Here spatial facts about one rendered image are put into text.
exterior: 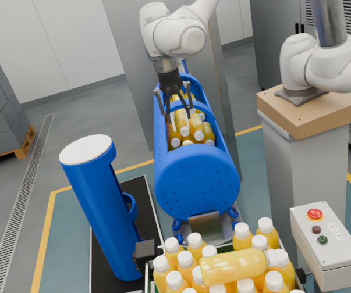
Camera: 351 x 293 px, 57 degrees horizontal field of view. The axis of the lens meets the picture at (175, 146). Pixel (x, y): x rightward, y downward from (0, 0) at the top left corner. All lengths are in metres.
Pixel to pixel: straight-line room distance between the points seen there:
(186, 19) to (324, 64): 0.63
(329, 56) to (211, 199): 0.67
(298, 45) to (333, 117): 0.33
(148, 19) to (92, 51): 5.15
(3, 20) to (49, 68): 0.99
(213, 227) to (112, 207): 0.80
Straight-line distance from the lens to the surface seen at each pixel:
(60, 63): 6.26
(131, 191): 2.84
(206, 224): 1.08
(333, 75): 1.36
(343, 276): 0.90
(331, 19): 1.30
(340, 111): 1.51
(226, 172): 1.06
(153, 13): 1.06
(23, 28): 6.24
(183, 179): 1.05
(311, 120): 1.44
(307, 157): 1.64
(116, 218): 1.81
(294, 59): 1.48
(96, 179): 1.66
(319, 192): 1.81
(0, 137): 4.60
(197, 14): 0.95
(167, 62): 1.09
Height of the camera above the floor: 1.76
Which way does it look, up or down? 29 degrees down
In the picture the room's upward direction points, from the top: 15 degrees counter-clockwise
